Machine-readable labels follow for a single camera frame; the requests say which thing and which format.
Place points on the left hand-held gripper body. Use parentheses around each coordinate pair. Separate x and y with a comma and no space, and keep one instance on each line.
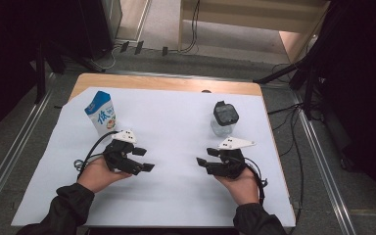
(120,153)

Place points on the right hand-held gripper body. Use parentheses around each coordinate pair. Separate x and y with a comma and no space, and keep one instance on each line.
(231,163)

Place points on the clear jar with black lid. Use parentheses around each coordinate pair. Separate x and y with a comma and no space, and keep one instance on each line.
(225,115)

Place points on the blue and white pouch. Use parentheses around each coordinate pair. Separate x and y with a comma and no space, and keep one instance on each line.
(102,114)

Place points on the person's right hand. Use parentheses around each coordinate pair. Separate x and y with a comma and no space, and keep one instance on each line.
(243,189)

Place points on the person's left hand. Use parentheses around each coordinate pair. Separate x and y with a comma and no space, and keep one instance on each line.
(96,176)

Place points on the white paper sheet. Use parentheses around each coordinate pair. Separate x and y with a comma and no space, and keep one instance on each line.
(173,130)

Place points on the black tripod stand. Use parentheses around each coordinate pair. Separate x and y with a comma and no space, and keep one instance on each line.
(275,74)

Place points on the black metal stand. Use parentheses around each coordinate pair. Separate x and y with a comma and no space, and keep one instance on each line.
(40,81)

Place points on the dark cabinet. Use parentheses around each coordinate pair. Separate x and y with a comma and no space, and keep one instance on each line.
(94,26)

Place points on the light wooden furniture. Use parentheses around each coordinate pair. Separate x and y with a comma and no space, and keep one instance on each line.
(241,13)

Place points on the dark curtain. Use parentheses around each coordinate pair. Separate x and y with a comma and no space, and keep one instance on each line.
(365,81)
(6,49)

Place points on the metal floor rail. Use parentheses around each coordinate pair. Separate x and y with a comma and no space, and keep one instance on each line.
(326,169)
(13,153)

